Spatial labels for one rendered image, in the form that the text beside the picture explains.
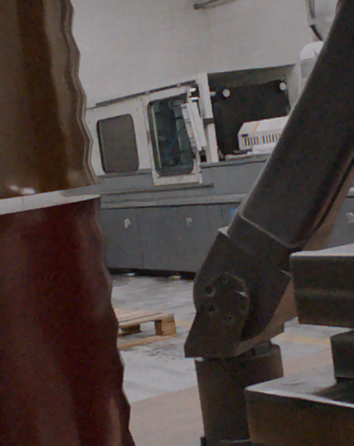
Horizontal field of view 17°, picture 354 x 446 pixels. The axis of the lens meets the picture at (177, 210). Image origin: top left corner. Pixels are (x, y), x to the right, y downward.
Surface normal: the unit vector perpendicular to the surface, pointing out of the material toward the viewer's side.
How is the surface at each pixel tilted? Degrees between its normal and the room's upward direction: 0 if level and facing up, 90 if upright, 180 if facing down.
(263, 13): 90
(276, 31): 90
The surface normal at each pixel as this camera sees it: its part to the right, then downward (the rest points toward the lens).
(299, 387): -0.14, -0.99
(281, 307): 0.78, 0.50
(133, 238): -0.87, 0.15
